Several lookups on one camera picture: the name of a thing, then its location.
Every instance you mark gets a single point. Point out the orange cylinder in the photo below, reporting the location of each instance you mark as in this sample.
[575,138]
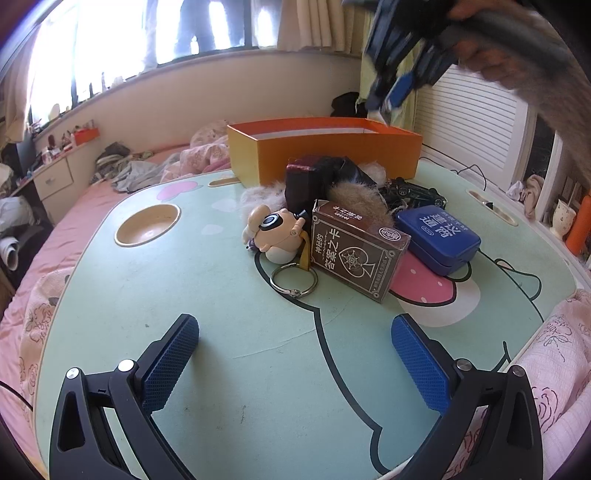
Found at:
[581,226]

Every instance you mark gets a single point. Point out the white fur pompom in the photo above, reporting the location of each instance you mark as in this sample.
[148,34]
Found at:
[263,196]

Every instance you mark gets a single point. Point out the dark striped clothes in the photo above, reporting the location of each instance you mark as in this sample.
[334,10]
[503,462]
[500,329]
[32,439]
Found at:
[113,157]

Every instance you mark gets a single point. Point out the tan fur pompom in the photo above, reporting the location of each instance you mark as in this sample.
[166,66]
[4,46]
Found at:
[364,203]

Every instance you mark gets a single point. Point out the person's right forearm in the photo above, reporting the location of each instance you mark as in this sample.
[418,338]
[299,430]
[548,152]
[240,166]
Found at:
[554,78]

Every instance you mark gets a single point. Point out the orange cardboard box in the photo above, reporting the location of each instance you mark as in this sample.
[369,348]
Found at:
[323,152]

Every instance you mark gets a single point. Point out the grey clothes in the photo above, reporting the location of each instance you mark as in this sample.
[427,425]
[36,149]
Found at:
[138,175]

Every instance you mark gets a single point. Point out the white nightstand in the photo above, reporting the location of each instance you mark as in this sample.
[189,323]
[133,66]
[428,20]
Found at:
[54,184]

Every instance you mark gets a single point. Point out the beige curtain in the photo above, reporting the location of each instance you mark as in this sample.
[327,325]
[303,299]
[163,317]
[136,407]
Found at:
[318,23]

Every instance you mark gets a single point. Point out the white cloth bundle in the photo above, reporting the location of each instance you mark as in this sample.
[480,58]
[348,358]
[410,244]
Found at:
[14,221]

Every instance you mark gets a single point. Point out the pink bed sheet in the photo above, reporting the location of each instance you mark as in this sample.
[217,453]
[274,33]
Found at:
[78,207]

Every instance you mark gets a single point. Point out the person's right hand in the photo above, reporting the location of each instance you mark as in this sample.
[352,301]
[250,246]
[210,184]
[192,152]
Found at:
[491,62]

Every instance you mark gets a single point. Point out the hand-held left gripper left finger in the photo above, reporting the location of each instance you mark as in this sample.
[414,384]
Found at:
[168,364]

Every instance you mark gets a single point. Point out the small orange box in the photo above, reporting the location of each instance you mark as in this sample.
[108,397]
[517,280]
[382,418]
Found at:
[86,136]

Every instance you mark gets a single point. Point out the black plastic bag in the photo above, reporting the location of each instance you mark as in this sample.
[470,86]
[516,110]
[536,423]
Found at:
[353,170]

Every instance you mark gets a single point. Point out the dark red wrapped box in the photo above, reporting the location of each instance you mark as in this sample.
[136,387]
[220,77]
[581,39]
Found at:
[302,184]

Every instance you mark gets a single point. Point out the blue tin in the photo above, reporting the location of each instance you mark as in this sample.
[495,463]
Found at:
[436,235]

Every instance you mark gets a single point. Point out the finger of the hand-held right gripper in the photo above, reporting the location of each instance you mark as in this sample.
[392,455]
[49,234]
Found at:
[375,92]
[400,90]

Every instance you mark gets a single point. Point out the beige cloth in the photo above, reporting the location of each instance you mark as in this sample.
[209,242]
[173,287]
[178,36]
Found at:
[531,191]

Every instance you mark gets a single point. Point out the white shutter door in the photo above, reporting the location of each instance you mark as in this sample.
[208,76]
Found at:
[471,124]

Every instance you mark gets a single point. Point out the green cartoon desktop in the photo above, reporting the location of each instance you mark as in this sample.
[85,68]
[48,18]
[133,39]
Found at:
[207,314]

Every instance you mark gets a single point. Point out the dark green toy car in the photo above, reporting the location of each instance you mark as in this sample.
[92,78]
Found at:
[415,191]

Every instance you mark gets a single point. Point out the window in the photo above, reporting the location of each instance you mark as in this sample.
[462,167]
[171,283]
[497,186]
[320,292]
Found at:
[115,41]

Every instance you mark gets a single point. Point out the black clothes pile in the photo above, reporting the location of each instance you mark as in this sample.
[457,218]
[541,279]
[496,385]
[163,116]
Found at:
[346,104]

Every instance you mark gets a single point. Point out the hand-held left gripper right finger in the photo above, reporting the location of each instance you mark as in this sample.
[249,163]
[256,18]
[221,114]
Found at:
[420,364]

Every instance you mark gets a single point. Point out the white mug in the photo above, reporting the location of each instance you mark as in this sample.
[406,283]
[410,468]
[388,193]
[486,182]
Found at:
[564,219]

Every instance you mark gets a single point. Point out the brown card box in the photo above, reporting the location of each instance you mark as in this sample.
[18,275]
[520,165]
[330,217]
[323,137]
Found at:
[355,249]

